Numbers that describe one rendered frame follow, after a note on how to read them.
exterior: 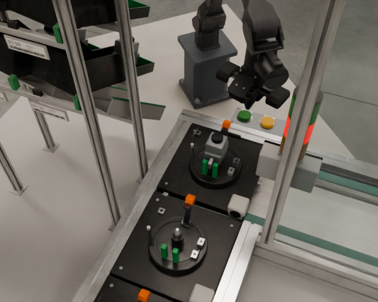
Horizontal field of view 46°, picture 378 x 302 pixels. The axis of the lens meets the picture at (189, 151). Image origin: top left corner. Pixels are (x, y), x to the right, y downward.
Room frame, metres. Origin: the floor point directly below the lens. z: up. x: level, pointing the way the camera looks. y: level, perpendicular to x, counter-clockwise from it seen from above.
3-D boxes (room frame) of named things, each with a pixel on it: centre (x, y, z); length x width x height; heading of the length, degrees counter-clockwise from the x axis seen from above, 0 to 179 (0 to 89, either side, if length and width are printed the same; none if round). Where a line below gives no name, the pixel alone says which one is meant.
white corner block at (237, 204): (0.60, -0.12, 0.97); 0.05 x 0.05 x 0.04; 68
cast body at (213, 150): (0.72, -0.07, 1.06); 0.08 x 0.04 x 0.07; 158
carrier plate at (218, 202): (0.73, -0.07, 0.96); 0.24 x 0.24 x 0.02; 68
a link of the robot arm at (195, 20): (1.14, -0.06, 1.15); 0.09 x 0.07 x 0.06; 108
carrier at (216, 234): (0.49, 0.03, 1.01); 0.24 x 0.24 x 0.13; 68
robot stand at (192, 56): (1.15, -0.06, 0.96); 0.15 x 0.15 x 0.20; 23
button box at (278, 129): (0.90, -0.23, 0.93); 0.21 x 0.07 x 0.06; 68
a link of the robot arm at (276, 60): (0.80, -0.18, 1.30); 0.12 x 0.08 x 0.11; 18
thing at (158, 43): (1.13, -0.01, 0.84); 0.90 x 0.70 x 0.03; 23
